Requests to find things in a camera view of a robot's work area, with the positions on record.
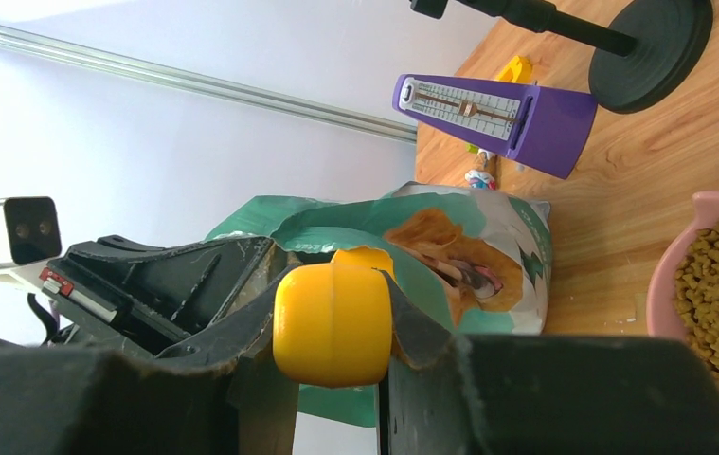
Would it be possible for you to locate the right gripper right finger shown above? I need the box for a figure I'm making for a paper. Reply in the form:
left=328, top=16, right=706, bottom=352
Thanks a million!
left=377, top=282, right=719, bottom=454

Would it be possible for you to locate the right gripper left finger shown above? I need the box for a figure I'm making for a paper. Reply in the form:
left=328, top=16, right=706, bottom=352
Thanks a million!
left=0, top=266, right=300, bottom=455

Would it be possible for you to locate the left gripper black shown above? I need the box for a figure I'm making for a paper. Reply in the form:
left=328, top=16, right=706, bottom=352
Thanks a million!
left=40, top=235, right=297, bottom=355

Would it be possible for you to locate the green pet food bag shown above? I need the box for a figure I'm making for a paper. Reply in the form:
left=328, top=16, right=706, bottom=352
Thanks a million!
left=205, top=182, right=553, bottom=429

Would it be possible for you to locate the yellow scoop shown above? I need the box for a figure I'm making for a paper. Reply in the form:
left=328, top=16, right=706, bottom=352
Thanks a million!
left=272, top=246, right=395, bottom=388

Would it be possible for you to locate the pink cat-ear pet bowl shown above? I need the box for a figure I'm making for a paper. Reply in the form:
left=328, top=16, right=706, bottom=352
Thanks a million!
left=645, top=191, right=719, bottom=447

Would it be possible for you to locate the small toy figure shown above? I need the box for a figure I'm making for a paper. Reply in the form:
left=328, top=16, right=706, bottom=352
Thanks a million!
left=465, top=149, right=497, bottom=191

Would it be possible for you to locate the purple metronome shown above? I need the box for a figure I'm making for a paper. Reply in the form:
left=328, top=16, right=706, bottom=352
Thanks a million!
left=392, top=74, right=598, bottom=179

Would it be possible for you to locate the yellow green toy triangle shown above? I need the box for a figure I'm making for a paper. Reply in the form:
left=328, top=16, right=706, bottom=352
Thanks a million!
left=465, top=55, right=534, bottom=155

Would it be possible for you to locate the black round-base mic stand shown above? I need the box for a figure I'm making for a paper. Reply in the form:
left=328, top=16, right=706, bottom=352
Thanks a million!
left=408, top=0, right=715, bottom=116

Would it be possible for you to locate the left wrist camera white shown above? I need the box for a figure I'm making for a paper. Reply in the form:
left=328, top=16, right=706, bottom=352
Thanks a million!
left=0, top=196, right=63, bottom=294

